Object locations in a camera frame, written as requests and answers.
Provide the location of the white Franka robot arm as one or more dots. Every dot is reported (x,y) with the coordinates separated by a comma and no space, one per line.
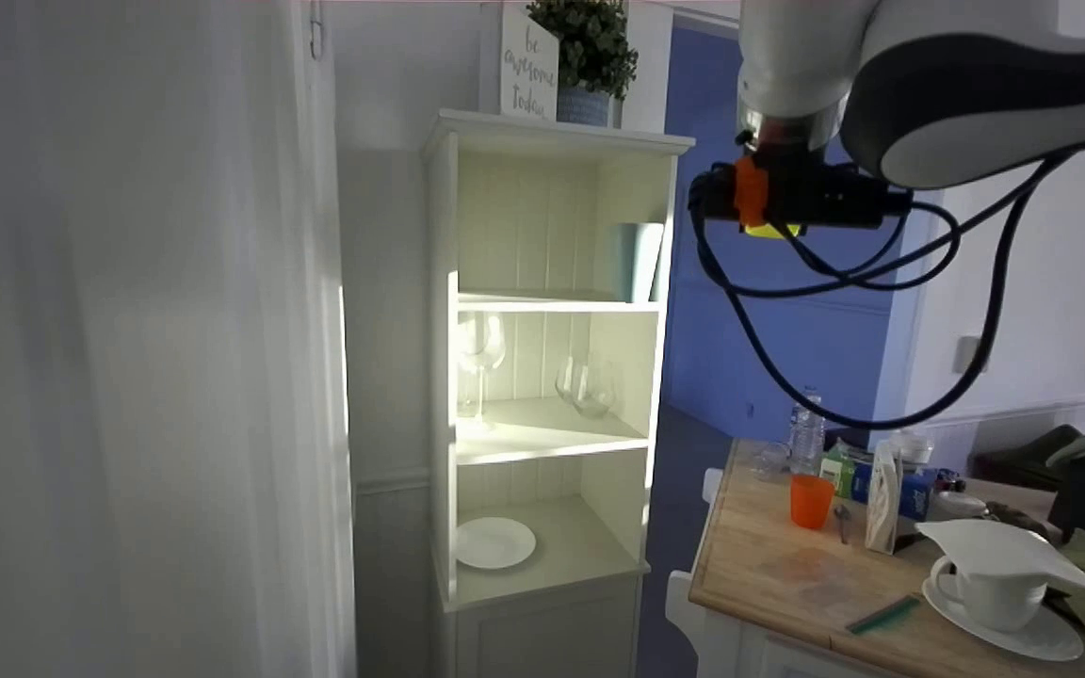
(1006,100)

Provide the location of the white open shelf cabinet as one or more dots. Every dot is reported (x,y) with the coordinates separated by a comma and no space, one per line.
(544,439)

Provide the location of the orange plastic cup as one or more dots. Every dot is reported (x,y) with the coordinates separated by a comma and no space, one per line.
(813,504)

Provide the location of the wooden top white cabinet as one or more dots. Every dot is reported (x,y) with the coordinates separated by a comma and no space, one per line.
(769,579)

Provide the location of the white ceramic cup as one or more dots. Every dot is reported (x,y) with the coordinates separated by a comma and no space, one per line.
(990,605)

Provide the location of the tall wine glass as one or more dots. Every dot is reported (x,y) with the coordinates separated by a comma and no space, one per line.
(483,360)

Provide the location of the short clear glass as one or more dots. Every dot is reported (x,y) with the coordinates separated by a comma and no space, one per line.
(581,397)

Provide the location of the white teal standing book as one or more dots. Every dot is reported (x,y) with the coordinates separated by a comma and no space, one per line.
(645,262)

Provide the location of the white round plate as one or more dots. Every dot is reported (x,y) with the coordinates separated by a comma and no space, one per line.
(495,546)

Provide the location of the white lettered sign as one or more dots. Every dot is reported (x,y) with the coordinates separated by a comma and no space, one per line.
(529,70)

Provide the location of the clear plastic bottle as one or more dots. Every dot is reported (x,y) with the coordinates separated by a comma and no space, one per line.
(805,439)

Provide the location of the potted green plant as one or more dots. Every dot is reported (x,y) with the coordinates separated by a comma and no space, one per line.
(587,52)

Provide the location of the green carton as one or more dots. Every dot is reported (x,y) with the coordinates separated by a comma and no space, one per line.
(844,476)

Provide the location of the white paper pack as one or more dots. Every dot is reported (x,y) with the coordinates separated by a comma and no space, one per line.
(886,497)

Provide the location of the white panel door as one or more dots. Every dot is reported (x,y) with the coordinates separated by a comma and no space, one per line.
(130,379)

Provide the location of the green pen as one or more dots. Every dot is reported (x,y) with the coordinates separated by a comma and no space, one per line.
(883,615)

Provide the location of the white cloth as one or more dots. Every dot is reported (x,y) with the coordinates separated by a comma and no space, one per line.
(1006,551)

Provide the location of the white round saucer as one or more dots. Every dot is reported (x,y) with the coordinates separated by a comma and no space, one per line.
(1052,647)

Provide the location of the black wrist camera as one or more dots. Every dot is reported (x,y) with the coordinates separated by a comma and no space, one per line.
(818,193)

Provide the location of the white wall outlet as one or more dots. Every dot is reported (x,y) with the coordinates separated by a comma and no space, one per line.
(970,351)

